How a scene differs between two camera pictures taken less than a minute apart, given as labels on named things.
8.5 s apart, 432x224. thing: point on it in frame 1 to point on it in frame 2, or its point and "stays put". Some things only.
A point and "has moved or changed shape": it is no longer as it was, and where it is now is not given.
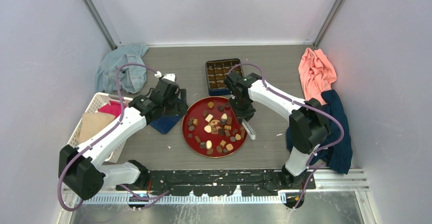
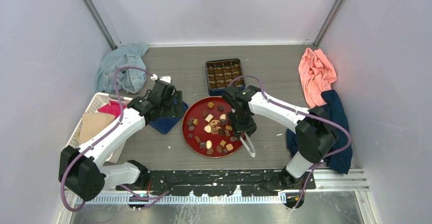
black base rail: x=211 y=183 stays put
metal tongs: x=251 y=133 has moved or changed shape
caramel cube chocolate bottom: x=230 y=147 stays put
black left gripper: x=183 y=101 stays put
